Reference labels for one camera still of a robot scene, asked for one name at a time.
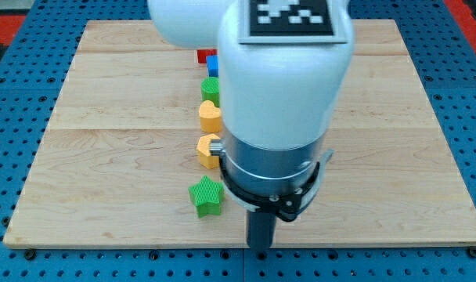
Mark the green circle block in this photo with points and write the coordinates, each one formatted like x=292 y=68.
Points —
x=209 y=89

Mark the green star block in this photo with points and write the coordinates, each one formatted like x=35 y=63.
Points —
x=207 y=197

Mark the yellow hexagon block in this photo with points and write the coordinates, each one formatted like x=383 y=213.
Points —
x=203 y=151

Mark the yellow heart block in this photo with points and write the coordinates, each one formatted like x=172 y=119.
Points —
x=210 y=117

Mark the blue block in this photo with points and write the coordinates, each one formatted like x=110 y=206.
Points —
x=212 y=65

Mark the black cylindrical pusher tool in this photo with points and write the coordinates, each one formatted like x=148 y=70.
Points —
x=260 y=230

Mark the red block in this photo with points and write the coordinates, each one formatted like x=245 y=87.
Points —
x=202 y=54

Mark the black white fiducial marker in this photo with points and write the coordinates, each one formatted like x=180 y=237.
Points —
x=291 y=22

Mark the wooden board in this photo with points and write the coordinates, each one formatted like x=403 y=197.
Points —
x=118 y=156

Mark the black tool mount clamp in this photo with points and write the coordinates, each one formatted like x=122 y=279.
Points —
x=283 y=197

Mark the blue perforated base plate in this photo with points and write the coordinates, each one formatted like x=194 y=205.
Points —
x=32 y=72

